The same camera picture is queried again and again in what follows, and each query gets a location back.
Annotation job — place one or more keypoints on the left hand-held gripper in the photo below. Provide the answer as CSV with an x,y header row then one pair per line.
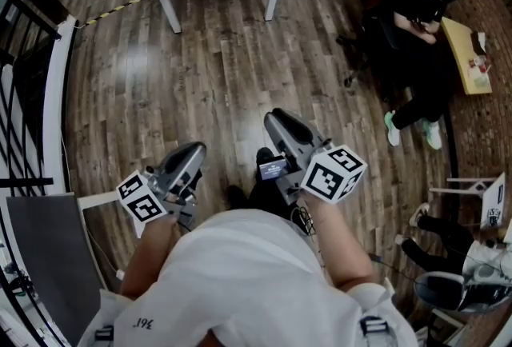
x,y
144,203

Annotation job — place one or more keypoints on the white sign stand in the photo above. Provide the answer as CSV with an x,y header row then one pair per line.
x,y
492,201

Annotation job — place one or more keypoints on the yellow black striped floor tape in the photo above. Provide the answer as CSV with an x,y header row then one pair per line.
x,y
120,9

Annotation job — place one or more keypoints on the person's black shoe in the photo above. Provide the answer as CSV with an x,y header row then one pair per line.
x,y
265,155
237,197

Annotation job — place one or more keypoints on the black device with screen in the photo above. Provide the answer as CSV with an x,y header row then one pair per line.
x,y
273,168

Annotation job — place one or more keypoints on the black stair railing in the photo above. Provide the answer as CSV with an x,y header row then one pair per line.
x,y
20,97

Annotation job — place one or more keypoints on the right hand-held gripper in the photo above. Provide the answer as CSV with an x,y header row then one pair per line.
x,y
332,177

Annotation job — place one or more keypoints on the person's white t-shirt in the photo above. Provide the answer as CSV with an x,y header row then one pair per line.
x,y
240,281

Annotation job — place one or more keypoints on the grey panel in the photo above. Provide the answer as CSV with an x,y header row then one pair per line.
x,y
48,257

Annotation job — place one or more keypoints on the yellow low table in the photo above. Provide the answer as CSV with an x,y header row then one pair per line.
x,y
458,49

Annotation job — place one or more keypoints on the person's left forearm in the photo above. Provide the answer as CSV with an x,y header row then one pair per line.
x,y
148,257

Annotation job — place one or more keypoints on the person's black trousers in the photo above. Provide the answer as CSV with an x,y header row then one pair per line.
x,y
268,193

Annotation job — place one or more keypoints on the red white food container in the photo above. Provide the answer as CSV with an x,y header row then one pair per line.
x,y
479,71

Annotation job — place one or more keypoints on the person's right forearm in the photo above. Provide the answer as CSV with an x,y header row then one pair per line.
x,y
340,245

